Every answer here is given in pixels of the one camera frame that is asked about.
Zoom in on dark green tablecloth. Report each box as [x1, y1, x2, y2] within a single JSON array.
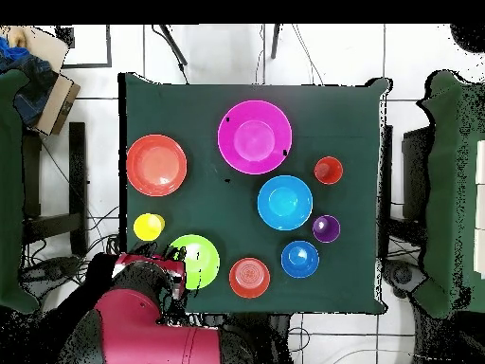
[[117, 72, 393, 317]]

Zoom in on green cloth covered table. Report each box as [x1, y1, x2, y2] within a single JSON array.
[[0, 69, 41, 314], [410, 69, 485, 319]]

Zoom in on dark blue small bowl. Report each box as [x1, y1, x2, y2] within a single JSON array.
[[280, 240, 320, 280]]

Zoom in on black pedestal foot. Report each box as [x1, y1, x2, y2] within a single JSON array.
[[20, 256, 82, 295], [382, 259, 429, 299]]

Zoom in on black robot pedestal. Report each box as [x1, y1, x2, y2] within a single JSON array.
[[223, 311, 293, 364]]

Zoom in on tan cardboard sheet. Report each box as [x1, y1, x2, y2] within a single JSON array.
[[7, 25, 71, 73]]

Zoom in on orange shallow plastic bowl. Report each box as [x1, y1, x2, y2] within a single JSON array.
[[125, 134, 189, 198]]

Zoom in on orange small plastic bowl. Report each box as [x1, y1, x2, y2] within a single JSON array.
[[228, 257, 272, 300]]

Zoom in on light blue medium bowl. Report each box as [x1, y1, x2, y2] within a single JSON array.
[[257, 174, 314, 232]]

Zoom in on orange plastic cup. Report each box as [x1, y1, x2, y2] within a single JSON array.
[[313, 155, 345, 186]]

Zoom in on black square floor frame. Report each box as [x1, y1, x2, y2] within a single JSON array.
[[56, 24, 114, 70]]

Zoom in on purple plastic cup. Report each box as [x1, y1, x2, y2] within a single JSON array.
[[311, 214, 342, 245]]

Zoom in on white boxes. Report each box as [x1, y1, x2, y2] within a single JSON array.
[[474, 138, 485, 280]]

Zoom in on lemon yellow plastic cup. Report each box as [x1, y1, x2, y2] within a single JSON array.
[[133, 212, 167, 243]]

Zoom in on brown cardboard box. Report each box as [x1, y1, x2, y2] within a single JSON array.
[[35, 73, 81, 137]]

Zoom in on black tripod leg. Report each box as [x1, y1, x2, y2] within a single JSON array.
[[270, 24, 282, 61], [157, 24, 189, 67]]

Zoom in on black chair frame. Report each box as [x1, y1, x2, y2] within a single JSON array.
[[21, 121, 89, 259], [378, 124, 435, 263]]

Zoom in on pink large plastic bowl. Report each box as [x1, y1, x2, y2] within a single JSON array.
[[216, 99, 294, 176]]

